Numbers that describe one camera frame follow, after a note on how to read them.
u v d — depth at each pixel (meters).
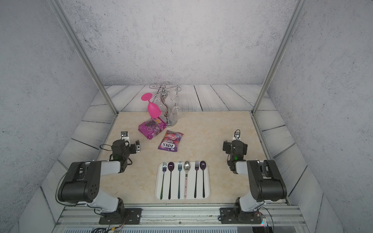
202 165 0.89
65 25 0.75
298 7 0.70
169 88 0.98
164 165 0.91
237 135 0.81
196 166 0.91
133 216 0.73
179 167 0.91
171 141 0.99
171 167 0.89
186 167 0.89
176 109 0.97
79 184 0.45
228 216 0.72
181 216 0.75
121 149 0.74
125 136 0.82
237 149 0.72
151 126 1.05
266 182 0.45
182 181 0.85
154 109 0.99
